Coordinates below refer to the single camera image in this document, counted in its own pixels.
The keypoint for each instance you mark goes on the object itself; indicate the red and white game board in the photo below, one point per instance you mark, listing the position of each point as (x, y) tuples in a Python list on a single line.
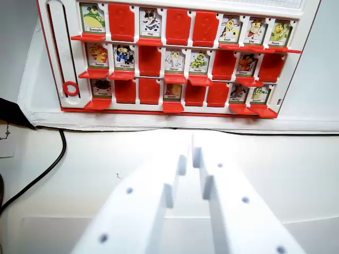
[(185, 42)]

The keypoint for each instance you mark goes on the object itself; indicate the black box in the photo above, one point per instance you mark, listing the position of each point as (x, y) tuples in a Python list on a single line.
[(14, 113)]

